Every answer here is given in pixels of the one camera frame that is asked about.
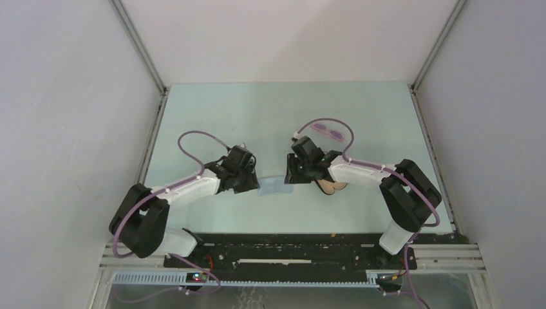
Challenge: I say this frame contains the purple cable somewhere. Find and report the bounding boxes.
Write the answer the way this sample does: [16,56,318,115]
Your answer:
[111,130,233,295]
[296,118,441,297]

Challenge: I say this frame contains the left aluminium frame post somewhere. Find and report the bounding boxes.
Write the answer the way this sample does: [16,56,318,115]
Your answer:
[108,0,167,95]

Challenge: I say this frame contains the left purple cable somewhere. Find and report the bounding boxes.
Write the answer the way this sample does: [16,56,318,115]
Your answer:
[111,130,233,295]

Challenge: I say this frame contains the pink sunglasses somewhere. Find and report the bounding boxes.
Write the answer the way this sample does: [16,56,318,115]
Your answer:
[310,122,345,142]

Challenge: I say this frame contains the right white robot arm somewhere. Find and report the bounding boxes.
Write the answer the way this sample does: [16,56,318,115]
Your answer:
[285,136,442,269]

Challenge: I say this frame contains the light blue cleaning cloth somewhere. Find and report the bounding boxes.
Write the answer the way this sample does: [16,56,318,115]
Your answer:
[258,176,294,196]

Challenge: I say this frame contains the right aluminium frame post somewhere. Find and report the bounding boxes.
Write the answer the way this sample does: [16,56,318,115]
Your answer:
[411,0,468,93]

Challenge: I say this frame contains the black glasses case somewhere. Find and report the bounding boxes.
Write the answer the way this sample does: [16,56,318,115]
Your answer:
[315,180,348,196]

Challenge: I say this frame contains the aluminium frame post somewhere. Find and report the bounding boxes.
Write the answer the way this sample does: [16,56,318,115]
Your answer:
[411,0,468,93]
[108,0,167,95]

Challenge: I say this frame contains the white cable duct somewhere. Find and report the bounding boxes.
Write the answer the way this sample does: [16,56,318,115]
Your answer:
[112,271,379,288]

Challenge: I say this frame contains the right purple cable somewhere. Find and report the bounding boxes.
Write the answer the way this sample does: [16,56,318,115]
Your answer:
[296,118,441,297]

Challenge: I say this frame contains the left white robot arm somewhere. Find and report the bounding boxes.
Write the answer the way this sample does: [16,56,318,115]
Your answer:
[109,145,259,268]

